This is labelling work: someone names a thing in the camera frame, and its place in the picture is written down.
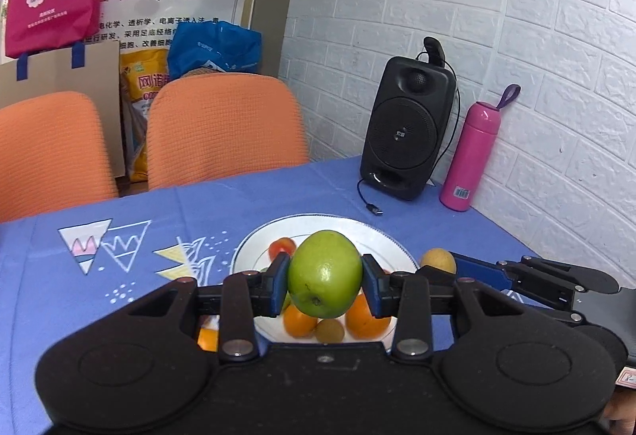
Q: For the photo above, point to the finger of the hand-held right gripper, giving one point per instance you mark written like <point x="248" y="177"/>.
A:
<point x="479" y="268"/>
<point x="439" y="280"/>

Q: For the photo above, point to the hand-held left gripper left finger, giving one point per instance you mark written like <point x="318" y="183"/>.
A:
<point x="278" y="286"/>

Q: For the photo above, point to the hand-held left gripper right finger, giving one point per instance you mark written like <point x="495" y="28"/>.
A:
<point x="371" y="288"/>

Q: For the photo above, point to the small yellow-orange tangerine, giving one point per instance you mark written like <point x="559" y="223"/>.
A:
<point x="438" y="258"/>

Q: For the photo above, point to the small red-green apple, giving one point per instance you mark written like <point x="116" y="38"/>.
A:
<point x="282" y="247"/>

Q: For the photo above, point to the white plate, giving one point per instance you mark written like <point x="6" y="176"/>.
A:
<point x="382" y="249"/>

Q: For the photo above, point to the large green apple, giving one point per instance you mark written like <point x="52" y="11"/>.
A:
<point x="323" y="273"/>

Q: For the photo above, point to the brown kiwi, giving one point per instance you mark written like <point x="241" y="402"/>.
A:
<point x="329" y="329"/>

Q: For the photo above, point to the large orange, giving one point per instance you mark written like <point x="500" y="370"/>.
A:
<point x="207" y="338"/>

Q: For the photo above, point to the person's right hand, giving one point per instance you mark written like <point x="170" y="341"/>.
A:
<point x="623" y="410"/>

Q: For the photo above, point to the pink bottle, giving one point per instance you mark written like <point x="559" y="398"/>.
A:
<point x="469" y="152"/>

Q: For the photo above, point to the blue printed tablecloth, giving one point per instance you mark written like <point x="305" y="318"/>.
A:
<point x="149" y="216"/>

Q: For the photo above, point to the black speaker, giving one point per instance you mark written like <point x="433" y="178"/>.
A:
<point x="402" y="137"/>

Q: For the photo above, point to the orange chair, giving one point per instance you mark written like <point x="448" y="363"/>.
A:
<point x="223" y="127"/>
<point x="49" y="152"/>

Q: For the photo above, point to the yellow sack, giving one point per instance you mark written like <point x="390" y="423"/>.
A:
<point x="139" y="87"/>

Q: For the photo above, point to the blue plastic bag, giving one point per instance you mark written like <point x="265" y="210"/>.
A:
<point x="213" y="47"/>

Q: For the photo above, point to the brown paper bag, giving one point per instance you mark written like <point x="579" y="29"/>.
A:
<point x="99" y="77"/>

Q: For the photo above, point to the wall poster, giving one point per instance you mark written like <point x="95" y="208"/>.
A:
<point x="198" y="13"/>

